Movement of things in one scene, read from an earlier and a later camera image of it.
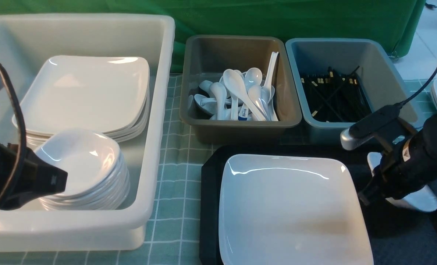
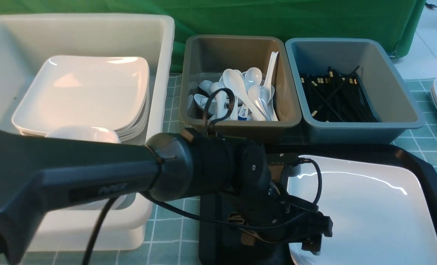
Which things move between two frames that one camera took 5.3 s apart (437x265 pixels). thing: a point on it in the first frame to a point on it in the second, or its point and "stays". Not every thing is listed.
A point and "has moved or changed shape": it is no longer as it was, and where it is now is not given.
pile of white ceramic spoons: x=238 y=96 stays
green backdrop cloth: x=394 y=23 stays
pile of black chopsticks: x=335 y=96 stays
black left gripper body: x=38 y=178 to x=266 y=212
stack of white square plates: x=110 y=95 stays
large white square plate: x=288 y=209 has moved or changed shape
